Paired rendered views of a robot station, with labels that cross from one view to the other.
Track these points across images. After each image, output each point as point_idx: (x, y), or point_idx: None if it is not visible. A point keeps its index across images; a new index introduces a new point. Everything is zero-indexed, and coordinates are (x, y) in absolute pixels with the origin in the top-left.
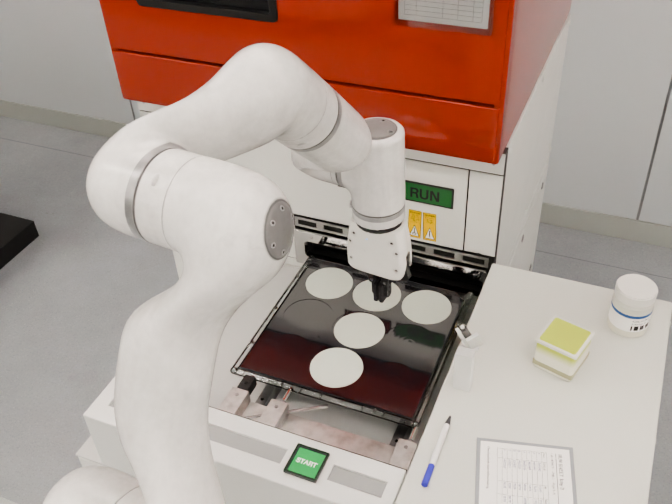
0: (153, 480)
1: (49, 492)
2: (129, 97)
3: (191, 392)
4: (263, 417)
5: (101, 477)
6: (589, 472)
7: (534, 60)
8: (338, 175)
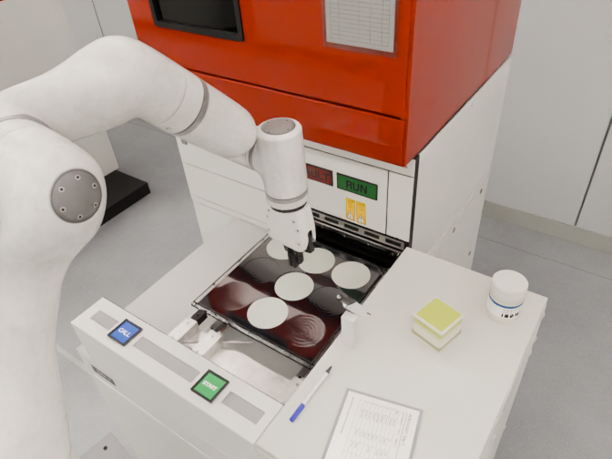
0: None
1: None
2: None
3: (18, 327)
4: (199, 343)
5: None
6: (431, 433)
7: (456, 86)
8: (250, 162)
